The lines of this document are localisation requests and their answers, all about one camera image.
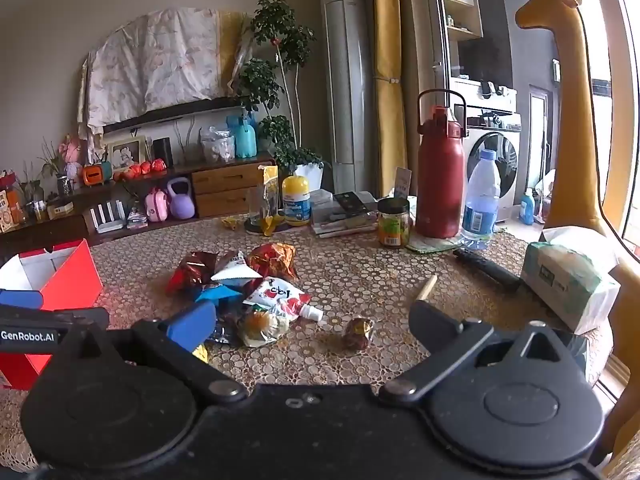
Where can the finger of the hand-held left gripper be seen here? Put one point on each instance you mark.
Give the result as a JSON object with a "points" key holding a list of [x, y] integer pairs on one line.
{"points": [[22, 300]]}

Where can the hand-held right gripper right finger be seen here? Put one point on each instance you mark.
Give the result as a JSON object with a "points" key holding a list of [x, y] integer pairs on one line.
{"points": [[432, 325]]}

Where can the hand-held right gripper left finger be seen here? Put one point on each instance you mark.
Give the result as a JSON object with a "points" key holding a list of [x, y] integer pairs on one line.
{"points": [[192, 325]]}

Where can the small yellow snack packet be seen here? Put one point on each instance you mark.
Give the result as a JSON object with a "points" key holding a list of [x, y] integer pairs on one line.
{"points": [[201, 354]]}

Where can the dark snack packet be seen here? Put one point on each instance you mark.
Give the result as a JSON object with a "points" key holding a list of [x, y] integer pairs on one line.
{"points": [[227, 327]]}

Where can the blue snack packet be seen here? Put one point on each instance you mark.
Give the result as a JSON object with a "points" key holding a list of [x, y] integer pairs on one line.
{"points": [[220, 292]]}

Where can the red cardboard box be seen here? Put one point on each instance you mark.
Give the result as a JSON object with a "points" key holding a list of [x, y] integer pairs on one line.
{"points": [[65, 275]]}

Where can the red brown foil snack packet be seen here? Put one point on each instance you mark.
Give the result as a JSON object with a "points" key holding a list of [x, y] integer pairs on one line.
{"points": [[190, 270]]}

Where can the white triangular snack packet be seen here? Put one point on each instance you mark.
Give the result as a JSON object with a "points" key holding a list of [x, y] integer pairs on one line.
{"points": [[235, 270]]}

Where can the round red foil candy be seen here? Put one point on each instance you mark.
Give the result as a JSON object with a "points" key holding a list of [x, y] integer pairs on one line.
{"points": [[357, 332]]}

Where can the white red drink pouch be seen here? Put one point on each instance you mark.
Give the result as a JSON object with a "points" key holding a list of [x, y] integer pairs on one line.
{"points": [[275, 295]]}

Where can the short wooden stick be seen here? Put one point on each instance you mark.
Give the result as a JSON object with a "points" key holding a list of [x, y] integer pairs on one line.
{"points": [[427, 288]]}

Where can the green table mat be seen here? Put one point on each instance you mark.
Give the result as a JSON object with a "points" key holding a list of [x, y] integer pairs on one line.
{"points": [[425, 246]]}

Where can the black remote control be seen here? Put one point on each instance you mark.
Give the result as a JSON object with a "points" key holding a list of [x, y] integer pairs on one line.
{"points": [[487, 267]]}

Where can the orange printed boxes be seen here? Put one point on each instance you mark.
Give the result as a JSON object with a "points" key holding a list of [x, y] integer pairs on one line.
{"points": [[12, 205]]}

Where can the small cardboard box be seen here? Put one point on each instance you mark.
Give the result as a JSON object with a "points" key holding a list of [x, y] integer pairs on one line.
{"points": [[60, 209]]}

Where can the glass jar with dark lid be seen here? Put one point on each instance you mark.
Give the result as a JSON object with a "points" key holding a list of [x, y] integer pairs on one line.
{"points": [[393, 225]]}

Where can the crumpled yellow wrapper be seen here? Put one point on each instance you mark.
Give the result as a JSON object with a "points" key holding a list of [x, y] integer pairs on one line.
{"points": [[232, 222]]}

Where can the white router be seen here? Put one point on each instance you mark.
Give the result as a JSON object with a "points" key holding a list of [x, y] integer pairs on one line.
{"points": [[106, 220]]}

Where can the small stack of magazines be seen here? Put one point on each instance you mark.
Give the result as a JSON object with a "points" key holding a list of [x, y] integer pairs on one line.
{"points": [[137, 219]]}

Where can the striped cup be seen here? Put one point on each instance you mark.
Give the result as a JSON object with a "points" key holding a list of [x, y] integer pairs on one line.
{"points": [[64, 185]]}

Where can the purple kettlebell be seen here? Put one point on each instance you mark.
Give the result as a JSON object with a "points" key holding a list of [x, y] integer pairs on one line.
{"points": [[181, 202]]}

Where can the round black coaster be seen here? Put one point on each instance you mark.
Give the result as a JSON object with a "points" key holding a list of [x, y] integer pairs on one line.
{"points": [[282, 227]]}

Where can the clear drinking glass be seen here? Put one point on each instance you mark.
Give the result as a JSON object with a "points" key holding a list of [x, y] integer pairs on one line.
{"points": [[255, 207]]}

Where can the clear plastic water bottle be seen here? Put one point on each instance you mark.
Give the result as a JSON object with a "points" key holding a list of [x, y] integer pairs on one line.
{"points": [[480, 200]]}

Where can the stack of books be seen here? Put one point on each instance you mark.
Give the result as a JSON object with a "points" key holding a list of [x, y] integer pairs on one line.
{"points": [[345, 215]]}

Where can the green white tissue pack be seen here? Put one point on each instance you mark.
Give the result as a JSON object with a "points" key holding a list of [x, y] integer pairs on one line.
{"points": [[565, 275]]}

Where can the small leafy plant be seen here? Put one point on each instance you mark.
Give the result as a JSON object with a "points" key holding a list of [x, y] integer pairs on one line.
{"points": [[47, 160]]}

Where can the wooden tv cabinet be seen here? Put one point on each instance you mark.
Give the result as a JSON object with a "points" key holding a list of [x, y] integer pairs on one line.
{"points": [[225, 185]]}

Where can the small white card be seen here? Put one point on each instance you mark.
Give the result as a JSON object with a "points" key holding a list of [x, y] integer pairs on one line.
{"points": [[401, 184]]}

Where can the orange green radio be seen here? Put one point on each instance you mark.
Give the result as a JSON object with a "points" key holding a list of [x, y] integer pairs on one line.
{"points": [[97, 175]]}

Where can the blue detergent bottle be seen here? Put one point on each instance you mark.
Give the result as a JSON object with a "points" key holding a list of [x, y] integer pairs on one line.
{"points": [[526, 210]]}

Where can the dark red thermos jug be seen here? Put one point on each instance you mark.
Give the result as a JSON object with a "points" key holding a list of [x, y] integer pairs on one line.
{"points": [[440, 175]]}

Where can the pink doll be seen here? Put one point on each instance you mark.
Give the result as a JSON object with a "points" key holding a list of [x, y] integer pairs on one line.
{"points": [[71, 155]]}

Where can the white bottle with yellow lid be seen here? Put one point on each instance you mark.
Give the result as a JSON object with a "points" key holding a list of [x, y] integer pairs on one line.
{"points": [[296, 200]]}

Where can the row of red apples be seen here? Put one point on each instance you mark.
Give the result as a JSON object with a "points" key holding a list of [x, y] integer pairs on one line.
{"points": [[142, 169]]}

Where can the tall yellow packet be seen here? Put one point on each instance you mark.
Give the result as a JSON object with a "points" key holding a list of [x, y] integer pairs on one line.
{"points": [[269, 180]]}

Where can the black cylinder speaker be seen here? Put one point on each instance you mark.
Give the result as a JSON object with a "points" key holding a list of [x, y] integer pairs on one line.
{"points": [[163, 152]]}

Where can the white washing machine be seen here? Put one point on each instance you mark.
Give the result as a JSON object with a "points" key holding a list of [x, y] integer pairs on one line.
{"points": [[495, 160]]}

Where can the framed photo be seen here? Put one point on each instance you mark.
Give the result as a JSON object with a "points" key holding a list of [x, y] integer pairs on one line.
{"points": [[126, 154]]}

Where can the clear plastic bag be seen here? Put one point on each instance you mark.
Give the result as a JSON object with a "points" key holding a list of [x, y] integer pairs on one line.
{"points": [[217, 145]]}

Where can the teal plastic jug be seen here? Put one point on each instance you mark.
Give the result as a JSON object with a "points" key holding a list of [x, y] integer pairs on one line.
{"points": [[244, 137]]}

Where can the yellow wooden chair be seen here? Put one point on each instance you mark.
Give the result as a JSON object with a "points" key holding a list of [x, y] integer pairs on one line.
{"points": [[625, 360]]}

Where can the black television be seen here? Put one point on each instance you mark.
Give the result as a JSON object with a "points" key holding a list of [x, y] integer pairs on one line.
{"points": [[175, 110]]}

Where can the yellow curtain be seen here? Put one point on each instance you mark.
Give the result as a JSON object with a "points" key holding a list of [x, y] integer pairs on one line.
{"points": [[390, 85]]}

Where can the grey standing air conditioner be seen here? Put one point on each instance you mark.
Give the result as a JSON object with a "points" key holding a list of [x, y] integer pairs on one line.
{"points": [[347, 85]]}

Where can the green potted tree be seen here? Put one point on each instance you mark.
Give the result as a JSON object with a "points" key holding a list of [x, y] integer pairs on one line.
{"points": [[270, 80]]}

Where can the yellow giraffe toy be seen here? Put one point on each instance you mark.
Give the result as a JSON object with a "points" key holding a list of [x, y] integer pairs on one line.
{"points": [[575, 110]]}

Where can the floral dust cover cloth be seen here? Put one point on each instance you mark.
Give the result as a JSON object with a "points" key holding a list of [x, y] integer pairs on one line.
{"points": [[160, 60]]}

